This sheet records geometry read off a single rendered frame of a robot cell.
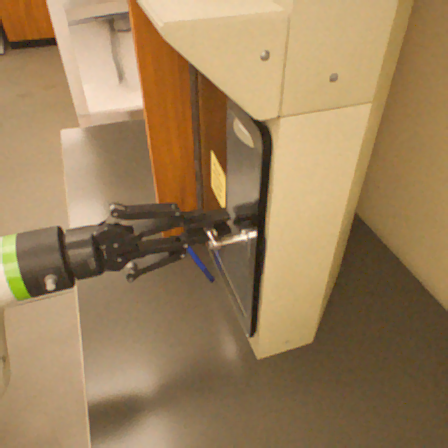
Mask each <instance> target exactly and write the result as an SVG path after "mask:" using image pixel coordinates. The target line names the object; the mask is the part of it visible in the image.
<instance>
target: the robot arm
mask: <svg viewBox="0 0 448 448"><path fill-rule="evenodd" d="M109 209H110V211H109V214H108V217H107V219H105V220H102V221H101V222H100V223H99V224H97V225H86V226H82V227H78V228H73V229H68V230H66V234H65V232H64V231H63V229H62V227H60V226H59V225H57V226H52V227H48V228H43V229H38V230H30V231H25V232H20V233H16V234H11V235H7V236H2V237H0V401H1V398H2V396H3V394H4V393H5V390H6V388H7V386H8V383H9V379H10V363H9V357H8V346H7V339H6V332H5V320H4V312H5V308H6V307H7V306H8V305H9V304H13V303H17V302H21V301H25V300H29V299H32V298H36V297H40V296H44V295H48V294H51V293H55V292H59V291H64V290H67V289H71V288H73V287H74V286H75V283H76V280H75V277H76V279H77V280H78V281H81V280H84V279H88V278H92V277H96V276H99V275H101V274H103V273H104V272H106V271H120V272H121V273H123V274H124V275H125V276H126V278H127V281H128V283H131V282H133V281H135V280H136V279H137V278H139V277H140V276H141V275H143V274H145V273H147V272H150V271H152V270H157V269H159V268H162V267H165V266H167V265H170V264H171V263H174V262H177V261H179V260H182V259H184V258H185V257H186V251H187V248H188V247H189V246H191V245H195V244H199V243H207V242H208V239H207V237H206V236H205V234H204V232H203V231H202V229H201V227H205V226H209V225H213V227H214V228H215V230H216V231H217V233H218V234H219V236H222V235H225V234H230V233H232V230H231V228H230V227H229V225H228V223H227V222H226V221H229V220H231V216H230V215H229V213H228V212H227V210H226V209H225V207H223V208H218V209H214V210H210V211H206V212H205V211H204V209H197V210H192V211H188V212H182V211H181V210H180V208H179V207H178V205H177V204H176V203H161V204H146V205H137V204H131V205H125V204H117V203H111V204H109ZM151 218H154V219H151ZM123 219H124V220H139V219H151V220H147V221H144V222H141V223H131V224H129V225H123V224H120V223H118V222H117V221H119V222H122V220H123ZM183 226H184V232H181V235H175V236H169V237H163V238H157V239H151V240H145V241H142V239H143V238H145V237H148V236H151V235H155V234H157V233H161V232H164V231H171V230H173V229H176V228H180V227H183ZM185 228H186V229H185ZM149 255H151V256H149ZM145 256H149V257H145ZM139 258H142V259H139ZM133 259H139V260H137V261H135V262H133V263H132V262H130V261H131V260H133Z"/></svg>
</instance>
